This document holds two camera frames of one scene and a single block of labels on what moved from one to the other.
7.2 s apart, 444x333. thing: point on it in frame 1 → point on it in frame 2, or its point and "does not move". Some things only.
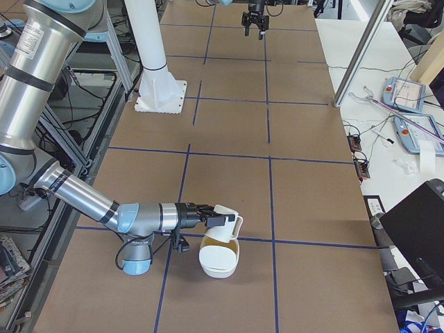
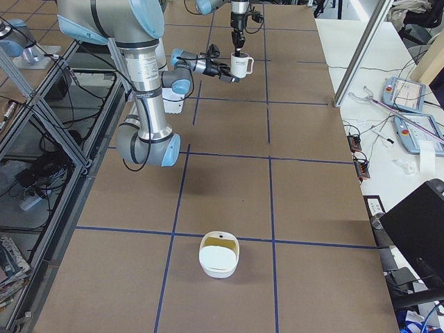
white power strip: x=25 y=207 does not move
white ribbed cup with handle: x=230 y=230 → x=238 y=64
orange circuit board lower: x=362 y=168 does not move
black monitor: x=416 y=223 does not move
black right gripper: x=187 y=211 → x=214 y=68
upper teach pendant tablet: x=404 y=94 does not move
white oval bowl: x=218 y=259 does not move
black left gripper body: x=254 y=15 → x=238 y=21
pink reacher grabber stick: x=371 y=97 does not move
